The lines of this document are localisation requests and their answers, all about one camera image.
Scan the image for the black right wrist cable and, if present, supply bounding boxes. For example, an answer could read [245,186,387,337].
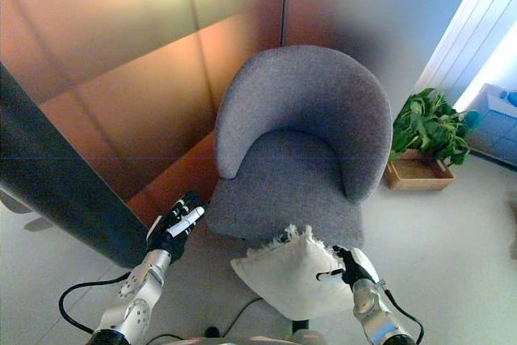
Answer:
[379,280,425,345]

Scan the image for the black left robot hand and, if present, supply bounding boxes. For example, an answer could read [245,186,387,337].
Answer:
[145,191,206,264]

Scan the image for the silver right robot leg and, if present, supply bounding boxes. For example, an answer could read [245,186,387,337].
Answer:
[288,319,324,345]

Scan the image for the dark grey partition panel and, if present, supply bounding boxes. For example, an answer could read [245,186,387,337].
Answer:
[0,61,161,269]

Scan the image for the white fringed pillow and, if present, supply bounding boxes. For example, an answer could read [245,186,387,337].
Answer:
[229,223,351,321]

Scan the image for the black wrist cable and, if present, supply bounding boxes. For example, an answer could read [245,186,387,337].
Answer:
[379,280,425,345]
[58,271,134,334]

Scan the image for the grey fabric armchair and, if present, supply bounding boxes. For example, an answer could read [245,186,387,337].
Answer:
[204,44,393,248]

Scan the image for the green potted plant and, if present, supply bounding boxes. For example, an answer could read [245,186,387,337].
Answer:
[389,87,481,167]

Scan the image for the thin black floor cable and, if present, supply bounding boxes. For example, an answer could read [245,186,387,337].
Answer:
[149,297,264,342]

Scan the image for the wooden planter box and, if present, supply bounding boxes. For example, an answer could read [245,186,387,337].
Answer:
[383,149,456,191]

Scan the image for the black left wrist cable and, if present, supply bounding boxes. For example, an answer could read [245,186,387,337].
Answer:
[58,271,134,334]

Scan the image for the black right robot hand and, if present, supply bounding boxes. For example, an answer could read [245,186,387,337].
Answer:
[315,245,380,286]

